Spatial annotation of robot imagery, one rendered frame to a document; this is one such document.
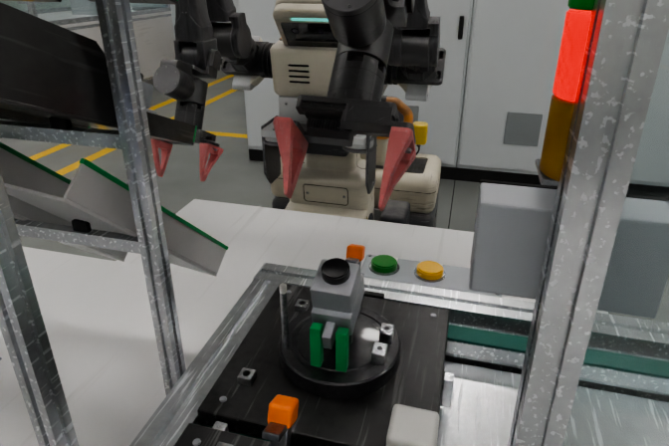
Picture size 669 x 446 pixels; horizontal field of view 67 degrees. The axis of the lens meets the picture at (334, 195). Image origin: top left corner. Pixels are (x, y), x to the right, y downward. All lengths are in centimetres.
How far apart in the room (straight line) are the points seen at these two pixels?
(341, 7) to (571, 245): 29
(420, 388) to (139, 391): 39
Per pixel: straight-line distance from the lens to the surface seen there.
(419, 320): 68
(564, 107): 33
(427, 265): 79
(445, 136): 362
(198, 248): 69
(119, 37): 51
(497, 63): 350
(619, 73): 31
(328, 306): 54
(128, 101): 52
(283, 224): 114
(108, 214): 57
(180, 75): 102
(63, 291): 103
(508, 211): 35
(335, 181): 130
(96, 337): 89
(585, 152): 31
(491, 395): 68
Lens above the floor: 138
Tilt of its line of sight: 24 degrees down
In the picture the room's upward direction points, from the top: straight up
